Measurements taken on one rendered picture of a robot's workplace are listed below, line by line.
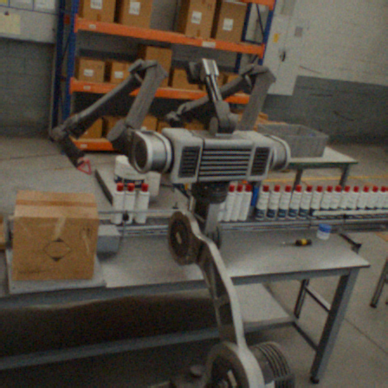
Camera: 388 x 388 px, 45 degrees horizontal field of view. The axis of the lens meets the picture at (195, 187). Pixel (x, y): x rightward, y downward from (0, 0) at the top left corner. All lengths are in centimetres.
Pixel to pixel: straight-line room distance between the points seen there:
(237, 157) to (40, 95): 517
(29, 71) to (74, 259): 482
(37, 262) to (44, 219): 18
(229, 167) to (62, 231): 67
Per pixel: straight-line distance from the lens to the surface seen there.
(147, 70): 187
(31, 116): 662
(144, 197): 227
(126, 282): 195
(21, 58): 645
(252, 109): 197
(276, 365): 152
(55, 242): 182
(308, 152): 455
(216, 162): 155
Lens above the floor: 190
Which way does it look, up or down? 20 degrees down
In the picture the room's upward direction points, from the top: 10 degrees clockwise
